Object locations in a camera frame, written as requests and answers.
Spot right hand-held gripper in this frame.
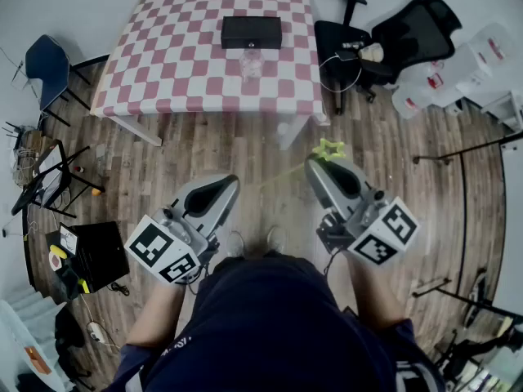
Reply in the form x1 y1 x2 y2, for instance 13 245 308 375
304 158 421 267

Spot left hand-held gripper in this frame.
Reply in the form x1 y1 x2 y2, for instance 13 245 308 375
123 173 241 286

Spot yellow-green star toy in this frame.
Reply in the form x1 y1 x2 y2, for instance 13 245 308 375
256 137 347 189

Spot person's right forearm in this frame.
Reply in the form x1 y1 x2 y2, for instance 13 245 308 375
346 249 409 330

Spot person's left forearm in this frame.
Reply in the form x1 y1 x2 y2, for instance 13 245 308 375
126 278 193 350

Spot person's left shoe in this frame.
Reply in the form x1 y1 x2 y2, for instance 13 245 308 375
226 230 246 259

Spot person's shoe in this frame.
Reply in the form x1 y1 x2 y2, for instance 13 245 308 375
226 230 246 259
265 225 287 256

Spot person's right shoe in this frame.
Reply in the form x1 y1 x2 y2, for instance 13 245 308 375
265 225 287 256

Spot black case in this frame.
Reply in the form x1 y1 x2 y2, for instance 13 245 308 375
44 220 131 301

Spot white table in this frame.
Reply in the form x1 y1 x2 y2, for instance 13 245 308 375
89 96 330 151

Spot person's navy shirt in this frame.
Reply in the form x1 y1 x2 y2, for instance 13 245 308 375
101 255 446 392

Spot black folding stand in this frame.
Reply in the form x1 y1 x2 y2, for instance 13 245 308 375
11 139 106 220

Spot beige cloth item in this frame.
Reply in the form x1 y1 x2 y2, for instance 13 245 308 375
359 42 386 61

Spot red white checkered tablecloth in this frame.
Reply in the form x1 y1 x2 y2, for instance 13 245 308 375
90 0 330 118

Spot white plastic storage boxes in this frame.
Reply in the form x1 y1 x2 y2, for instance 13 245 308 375
391 22 520 120

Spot black office chair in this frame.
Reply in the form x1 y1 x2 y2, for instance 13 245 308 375
313 0 463 116

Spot black drawer box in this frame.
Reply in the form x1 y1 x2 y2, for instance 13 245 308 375
221 16 284 51

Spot orange box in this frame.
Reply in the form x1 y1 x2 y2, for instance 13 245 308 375
24 345 53 375

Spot blue chair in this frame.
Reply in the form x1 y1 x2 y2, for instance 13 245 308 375
24 33 93 128

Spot black metal rail frame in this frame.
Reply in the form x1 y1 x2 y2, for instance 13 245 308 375
412 131 523 314

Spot white cable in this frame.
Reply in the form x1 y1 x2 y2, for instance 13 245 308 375
318 53 364 94

